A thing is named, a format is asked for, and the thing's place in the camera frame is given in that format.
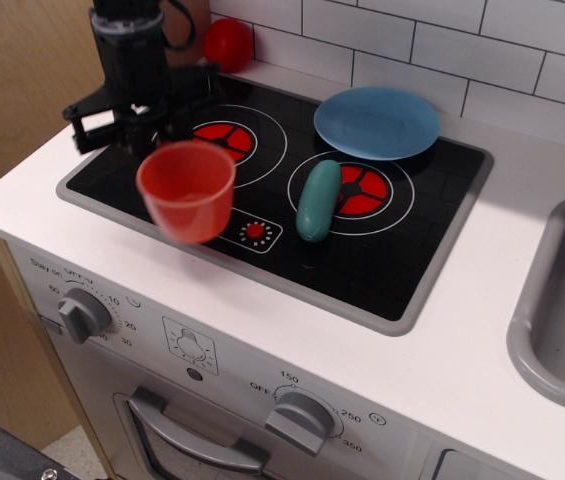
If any teal toy cucumber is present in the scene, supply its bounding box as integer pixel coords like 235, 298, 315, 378
295, 159, 342, 243

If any wooden side panel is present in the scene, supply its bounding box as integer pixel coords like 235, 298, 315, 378
161, 0, 212, 36

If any grey timer knob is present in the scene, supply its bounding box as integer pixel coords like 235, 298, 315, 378
58, 288, 112, 344

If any red toy tomato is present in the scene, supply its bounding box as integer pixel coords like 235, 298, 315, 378
203, 18, 254, 73

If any black toy stove top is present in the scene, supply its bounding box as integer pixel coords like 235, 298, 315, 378
55, 67, 494, 337

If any orange plastic cup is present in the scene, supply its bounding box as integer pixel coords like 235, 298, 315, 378
136, 141, 237, 244

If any grey oven door handle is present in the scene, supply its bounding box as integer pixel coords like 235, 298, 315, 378
128, 388, 271, 475

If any grey oven temperature knob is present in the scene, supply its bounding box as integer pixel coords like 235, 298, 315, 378
265, 389, 338, 457

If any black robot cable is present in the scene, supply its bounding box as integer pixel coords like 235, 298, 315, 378
161, 0, 197, 51

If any blue plastic plate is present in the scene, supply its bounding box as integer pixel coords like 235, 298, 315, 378
314, 87, 441, 161

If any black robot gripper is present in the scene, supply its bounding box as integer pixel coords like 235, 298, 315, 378
63, 24, 221, 161

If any black equipment base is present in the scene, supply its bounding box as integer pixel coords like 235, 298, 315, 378
0, 428, 79, 480

